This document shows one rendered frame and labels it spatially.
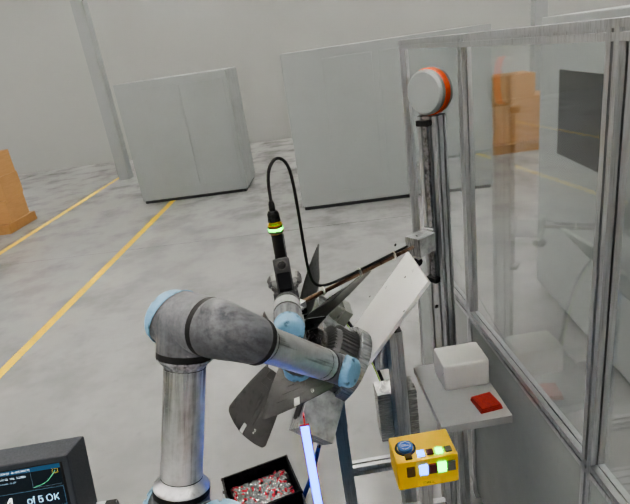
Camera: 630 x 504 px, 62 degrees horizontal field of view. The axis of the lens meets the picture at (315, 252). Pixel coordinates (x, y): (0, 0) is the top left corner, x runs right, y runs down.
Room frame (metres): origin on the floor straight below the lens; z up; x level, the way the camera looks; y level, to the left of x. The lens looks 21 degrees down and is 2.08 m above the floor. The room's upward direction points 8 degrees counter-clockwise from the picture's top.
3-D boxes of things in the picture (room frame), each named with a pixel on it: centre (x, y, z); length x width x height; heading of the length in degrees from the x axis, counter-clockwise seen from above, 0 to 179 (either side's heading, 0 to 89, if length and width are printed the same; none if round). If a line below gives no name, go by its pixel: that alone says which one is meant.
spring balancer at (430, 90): (1.88, -0.47, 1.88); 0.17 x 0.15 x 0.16; 2
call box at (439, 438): (1.09, -0.20, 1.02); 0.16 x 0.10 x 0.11; 92
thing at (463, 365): (1.65, -0.47, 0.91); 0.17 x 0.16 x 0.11; 92
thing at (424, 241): (1.82, -0.40, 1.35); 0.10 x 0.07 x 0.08; 127
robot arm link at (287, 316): (1.18, 0.09, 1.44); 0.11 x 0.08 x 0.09; 2
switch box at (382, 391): (1.68, -0.23, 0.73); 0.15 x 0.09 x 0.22; 92
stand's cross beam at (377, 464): (1.59, -0.11, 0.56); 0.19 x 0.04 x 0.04; 92
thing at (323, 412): (1.40, 0.07, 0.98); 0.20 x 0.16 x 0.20; 92
